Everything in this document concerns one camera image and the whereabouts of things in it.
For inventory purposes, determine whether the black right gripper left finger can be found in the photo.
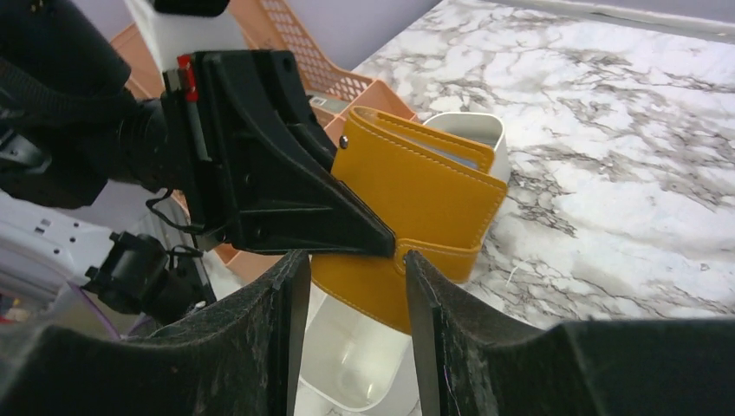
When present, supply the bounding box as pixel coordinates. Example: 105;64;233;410
1;251;311;415

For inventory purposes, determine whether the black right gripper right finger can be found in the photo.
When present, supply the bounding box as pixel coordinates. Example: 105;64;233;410
405;250;734;415

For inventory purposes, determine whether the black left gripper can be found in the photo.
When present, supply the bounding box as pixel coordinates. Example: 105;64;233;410
161;50;395;257

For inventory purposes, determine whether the yellow leather card holder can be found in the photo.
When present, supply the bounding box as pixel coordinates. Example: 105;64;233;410
311;107;508;333

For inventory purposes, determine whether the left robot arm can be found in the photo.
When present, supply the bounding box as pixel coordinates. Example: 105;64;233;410
1;1;396;324

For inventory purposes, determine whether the white plastic card tray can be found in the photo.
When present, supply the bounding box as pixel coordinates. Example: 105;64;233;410
300;112;511;415

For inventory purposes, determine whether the peach plastic file rack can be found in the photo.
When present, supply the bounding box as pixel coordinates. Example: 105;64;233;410
112;1;416;258

